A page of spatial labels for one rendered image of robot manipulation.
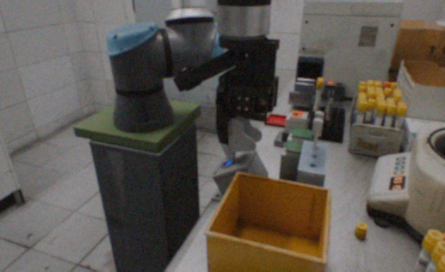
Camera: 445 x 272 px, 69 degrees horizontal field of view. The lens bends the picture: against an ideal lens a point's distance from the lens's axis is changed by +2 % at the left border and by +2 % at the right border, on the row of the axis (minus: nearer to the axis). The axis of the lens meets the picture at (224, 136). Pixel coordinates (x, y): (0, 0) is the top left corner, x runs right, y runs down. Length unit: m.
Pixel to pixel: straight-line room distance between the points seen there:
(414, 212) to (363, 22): 0.65
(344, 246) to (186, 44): 0.52
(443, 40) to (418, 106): 0.67
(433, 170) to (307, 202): 0.18
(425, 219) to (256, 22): 0.36
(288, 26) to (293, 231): 2.04
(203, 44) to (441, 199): 0.54
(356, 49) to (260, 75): 0.65
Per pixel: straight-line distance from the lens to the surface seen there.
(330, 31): 1.08
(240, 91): 0.47
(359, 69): 1.10
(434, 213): 0.54
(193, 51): 0.75
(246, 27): 0.45
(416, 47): 1.48
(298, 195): 0.47
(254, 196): 0.49
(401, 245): 0.57
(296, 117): 0.73
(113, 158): 0.82
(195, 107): 0.89
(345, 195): 0.63
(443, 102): 0.84
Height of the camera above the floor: 1.23
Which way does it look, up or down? 26 degrees down
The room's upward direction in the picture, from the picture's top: straight up
